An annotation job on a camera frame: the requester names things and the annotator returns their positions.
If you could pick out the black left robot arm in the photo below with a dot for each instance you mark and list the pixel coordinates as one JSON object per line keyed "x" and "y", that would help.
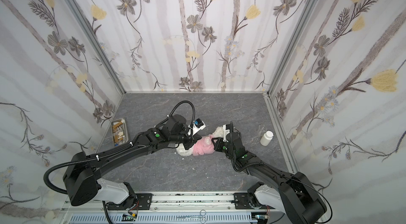
{"x": 81, "y": 179}

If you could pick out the white plastic bottle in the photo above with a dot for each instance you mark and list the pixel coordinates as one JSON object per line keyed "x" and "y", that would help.
{"x": 266, "y": 138}

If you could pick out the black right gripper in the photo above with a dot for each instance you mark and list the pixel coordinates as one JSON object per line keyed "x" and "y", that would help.
{"x": 219, "y": 143}

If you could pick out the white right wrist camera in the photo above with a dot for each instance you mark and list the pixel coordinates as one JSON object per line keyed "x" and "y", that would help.
{"x": 226, "y": 130}

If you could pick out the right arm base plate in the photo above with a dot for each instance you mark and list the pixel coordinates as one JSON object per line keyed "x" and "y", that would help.
{"x": 246, "y": 201}

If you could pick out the pink fleece teddy hoodie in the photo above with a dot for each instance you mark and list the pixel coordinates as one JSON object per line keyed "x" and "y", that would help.
{"x": 204, "y": 146}

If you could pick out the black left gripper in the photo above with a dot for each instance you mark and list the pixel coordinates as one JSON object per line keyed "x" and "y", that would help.
{"x": 187, "y": 138}

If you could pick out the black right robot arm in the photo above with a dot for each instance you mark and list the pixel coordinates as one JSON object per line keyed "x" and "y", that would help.
{"x": 302, "y": 203}

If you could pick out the aluminium mounting rail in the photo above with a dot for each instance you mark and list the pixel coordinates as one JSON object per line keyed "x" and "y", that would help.
{"x": 167, "y": 206}

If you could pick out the steel scissors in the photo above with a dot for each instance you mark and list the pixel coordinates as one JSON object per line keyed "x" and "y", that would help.
{"x": 201, "y": 217}

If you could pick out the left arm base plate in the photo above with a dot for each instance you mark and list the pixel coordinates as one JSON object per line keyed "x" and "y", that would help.
{"x": 140, "y": 201}

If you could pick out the white plush teddy bear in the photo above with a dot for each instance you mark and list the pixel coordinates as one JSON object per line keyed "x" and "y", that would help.
{"x": 218, "y": 133}

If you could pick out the clear tray with small parts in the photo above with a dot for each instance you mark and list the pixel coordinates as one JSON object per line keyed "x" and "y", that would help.
{"x": 119, "y": 132}

